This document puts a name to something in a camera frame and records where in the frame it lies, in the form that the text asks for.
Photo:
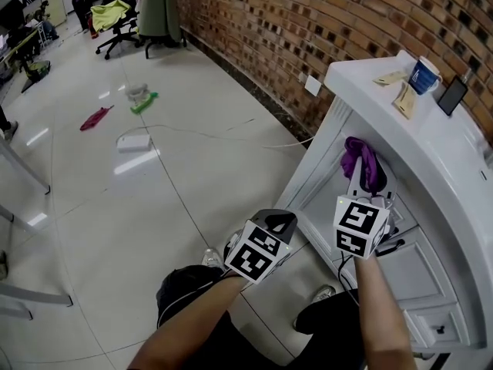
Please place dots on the black drawer knob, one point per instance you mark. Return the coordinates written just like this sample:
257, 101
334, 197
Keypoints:
440, 328

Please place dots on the purple cloth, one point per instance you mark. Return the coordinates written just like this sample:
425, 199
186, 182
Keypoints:
360, 149

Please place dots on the white wall socket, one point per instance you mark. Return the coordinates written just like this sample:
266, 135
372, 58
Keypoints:
312, 85

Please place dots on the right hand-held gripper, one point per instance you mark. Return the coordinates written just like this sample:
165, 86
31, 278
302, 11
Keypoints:
358, 226

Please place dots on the green hanging coat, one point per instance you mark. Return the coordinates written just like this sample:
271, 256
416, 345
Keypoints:
159, 6

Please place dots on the person's right forearm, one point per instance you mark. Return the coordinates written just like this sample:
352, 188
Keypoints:
381, 314

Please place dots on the yellow-green garment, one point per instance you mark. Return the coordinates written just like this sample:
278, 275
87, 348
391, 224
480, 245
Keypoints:
109, 14

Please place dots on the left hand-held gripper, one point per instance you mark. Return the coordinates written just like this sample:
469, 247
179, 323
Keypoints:
256, 253

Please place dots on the red cloth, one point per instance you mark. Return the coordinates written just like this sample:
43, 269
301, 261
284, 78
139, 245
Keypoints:
94, 120

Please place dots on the person's left leg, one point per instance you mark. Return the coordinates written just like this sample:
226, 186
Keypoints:
185, 287

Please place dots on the person's leg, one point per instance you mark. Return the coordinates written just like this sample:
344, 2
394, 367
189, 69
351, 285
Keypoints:
327, 314
185, 287

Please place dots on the white power strip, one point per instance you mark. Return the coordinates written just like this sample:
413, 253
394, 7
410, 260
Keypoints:
133, 143

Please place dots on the person's left forearm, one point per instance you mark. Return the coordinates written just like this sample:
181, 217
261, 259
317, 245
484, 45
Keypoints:
192, 322

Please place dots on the white cabinet door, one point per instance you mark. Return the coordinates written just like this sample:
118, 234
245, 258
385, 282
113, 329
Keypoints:
416, 276
327, 183

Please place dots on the person's right leg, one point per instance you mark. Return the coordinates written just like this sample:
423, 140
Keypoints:
327, 314

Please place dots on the black phone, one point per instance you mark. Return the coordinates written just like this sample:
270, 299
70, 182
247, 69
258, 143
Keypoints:
452, 96

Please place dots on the white drawer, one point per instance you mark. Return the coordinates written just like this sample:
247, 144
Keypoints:
427, 322

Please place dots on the person's left white shoe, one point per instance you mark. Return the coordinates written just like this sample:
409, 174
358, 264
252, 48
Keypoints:
211, 260

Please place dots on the green spray bottle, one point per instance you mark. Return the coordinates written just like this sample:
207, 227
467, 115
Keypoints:
143, 104

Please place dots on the person's right white shoe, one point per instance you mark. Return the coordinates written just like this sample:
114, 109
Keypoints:
324, 293

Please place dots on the clear plastic bowl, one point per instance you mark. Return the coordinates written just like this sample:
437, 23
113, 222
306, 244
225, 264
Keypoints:
135, 92

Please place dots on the person's white shoe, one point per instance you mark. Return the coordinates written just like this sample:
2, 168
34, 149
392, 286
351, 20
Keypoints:
324, 293
211, 260

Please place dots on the white frame table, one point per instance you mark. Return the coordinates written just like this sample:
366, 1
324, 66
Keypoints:
23, 165

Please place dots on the black office chair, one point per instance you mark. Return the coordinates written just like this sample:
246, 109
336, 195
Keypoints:
119, 37

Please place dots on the green black bag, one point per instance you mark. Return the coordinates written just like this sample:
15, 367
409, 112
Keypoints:
38, 69

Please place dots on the black garment rack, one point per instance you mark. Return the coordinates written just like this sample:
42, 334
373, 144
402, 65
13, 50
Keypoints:
146, 50

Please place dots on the red fire extinguisher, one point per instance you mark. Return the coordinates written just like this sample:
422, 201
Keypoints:
92, 33

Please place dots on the black metal pole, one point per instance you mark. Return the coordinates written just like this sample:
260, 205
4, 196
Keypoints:
441, 362

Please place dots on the blue ceramic mug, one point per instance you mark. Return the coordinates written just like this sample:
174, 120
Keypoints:
421, 77

